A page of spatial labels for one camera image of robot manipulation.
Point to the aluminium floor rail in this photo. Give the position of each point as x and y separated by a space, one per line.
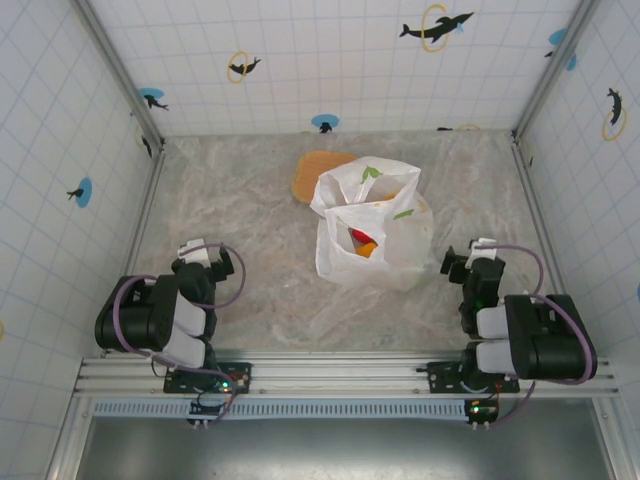
535 200
149 200

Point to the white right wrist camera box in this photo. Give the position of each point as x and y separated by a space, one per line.
482 248

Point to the blue blob wall sticker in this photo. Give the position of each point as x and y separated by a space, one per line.
559 39

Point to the grey metal panel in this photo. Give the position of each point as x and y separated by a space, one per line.
350 450

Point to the woven wooden plate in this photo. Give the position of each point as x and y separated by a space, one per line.
307 175

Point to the aluminium frame post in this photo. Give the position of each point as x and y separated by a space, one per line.
117 70
555 70

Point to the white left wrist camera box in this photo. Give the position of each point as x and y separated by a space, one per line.
195 252

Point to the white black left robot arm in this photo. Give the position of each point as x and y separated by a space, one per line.
135 315

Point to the penguin blue circle sticker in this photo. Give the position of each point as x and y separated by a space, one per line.
325 122

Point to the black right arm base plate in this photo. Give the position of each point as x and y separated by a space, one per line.
442 375

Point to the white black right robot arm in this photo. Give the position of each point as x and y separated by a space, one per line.
550 340

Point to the shark blue circle sticker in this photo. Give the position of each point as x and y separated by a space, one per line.
152 97

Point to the white plastic bag citrus print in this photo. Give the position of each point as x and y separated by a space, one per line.
400 250

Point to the fish blue circle sticker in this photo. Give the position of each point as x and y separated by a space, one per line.
82 191

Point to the small tangerine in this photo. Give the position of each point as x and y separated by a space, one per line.
367 248

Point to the aluminium mounting rail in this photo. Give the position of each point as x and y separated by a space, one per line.
325 370

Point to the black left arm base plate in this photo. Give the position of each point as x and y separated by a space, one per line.
235 374

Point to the red apple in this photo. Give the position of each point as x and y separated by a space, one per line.
359 234

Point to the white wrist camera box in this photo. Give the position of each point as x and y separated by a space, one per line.
482 248
195 252

